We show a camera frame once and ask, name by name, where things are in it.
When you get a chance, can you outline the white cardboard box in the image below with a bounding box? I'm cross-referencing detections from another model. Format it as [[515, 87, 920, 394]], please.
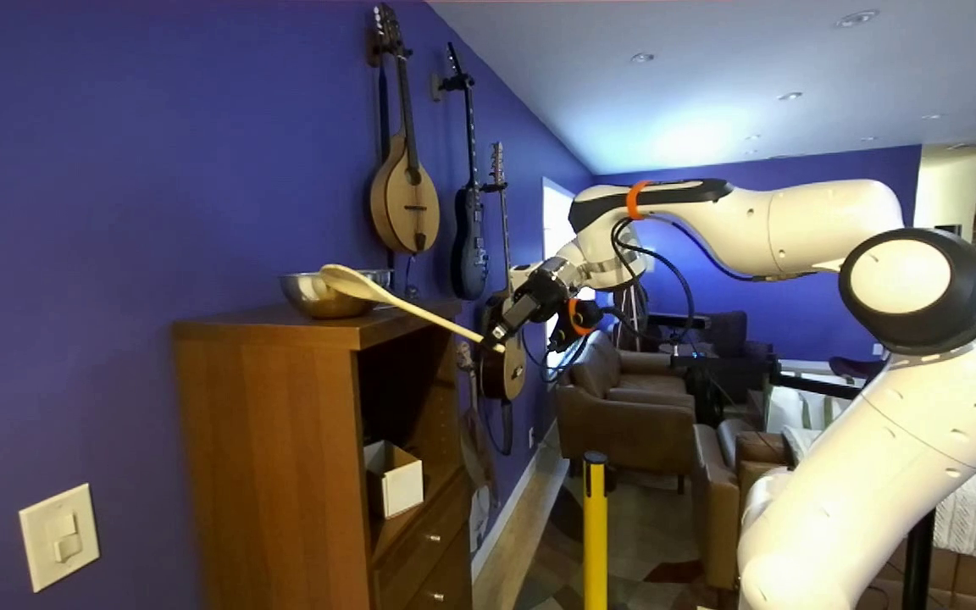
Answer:
[[359, 438, 431, 525]]

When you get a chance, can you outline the bright window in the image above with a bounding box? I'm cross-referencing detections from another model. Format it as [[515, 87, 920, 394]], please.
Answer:
[[538, 173, 582, 266]]

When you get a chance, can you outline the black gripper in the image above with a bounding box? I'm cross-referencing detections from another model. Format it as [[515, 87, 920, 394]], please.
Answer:
[[477, 255, 582, 357]]

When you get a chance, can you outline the white wall baseboard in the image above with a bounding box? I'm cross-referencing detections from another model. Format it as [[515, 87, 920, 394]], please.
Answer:
[[471, 449, 573, 610]]

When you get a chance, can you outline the cream light switch plate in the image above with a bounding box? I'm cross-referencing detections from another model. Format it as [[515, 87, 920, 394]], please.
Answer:
[[17, 478, 104, 597]]

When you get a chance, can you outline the brown mandolin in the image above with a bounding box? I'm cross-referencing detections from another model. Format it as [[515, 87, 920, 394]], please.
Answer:
[[363, 3, 444, 258]]

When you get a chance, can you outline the grey rug with dark border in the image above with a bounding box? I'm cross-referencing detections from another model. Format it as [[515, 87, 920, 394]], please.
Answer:
[[533, 484, 745, 610]]

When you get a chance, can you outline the brown leather sofa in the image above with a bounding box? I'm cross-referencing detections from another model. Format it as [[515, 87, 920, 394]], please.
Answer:
[[688, 417, 801, 595]]

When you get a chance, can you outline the dark electric guitar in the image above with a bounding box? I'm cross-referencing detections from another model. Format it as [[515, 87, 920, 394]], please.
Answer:
[[431, 41, 496, 305]]

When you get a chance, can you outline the dark background desk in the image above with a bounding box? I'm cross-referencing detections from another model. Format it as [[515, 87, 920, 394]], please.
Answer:
[[632, 310, 786, 399]]

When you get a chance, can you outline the metal bowl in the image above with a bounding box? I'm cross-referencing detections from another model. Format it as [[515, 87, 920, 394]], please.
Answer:
[[278, 269, 388, 325]]

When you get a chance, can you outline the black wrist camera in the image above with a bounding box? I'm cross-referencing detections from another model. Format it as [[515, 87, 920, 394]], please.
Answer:
[[545, 281, 608, 357]]

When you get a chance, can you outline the brown wooden cabinet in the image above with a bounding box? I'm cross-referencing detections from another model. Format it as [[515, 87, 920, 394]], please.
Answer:
[[169, 305, 481, 610]]

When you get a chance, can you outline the yellow pole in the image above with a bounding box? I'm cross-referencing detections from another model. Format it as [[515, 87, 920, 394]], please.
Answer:
[[580, 449, 614, 610]]

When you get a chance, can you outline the brown leather armchair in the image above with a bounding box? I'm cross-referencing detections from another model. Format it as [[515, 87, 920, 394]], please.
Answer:
[[551, 330, 702, 482]]

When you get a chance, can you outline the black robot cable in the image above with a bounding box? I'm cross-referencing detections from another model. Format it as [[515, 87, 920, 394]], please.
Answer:
[[608, 212, 702, 342]]

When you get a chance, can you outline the long wooden spoon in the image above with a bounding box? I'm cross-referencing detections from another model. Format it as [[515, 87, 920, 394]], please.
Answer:
[[314, 261, 490, 345]]

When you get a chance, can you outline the black stand pole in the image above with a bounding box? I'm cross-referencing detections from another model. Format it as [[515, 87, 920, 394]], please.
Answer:
[[902, 510, 939, 610]]

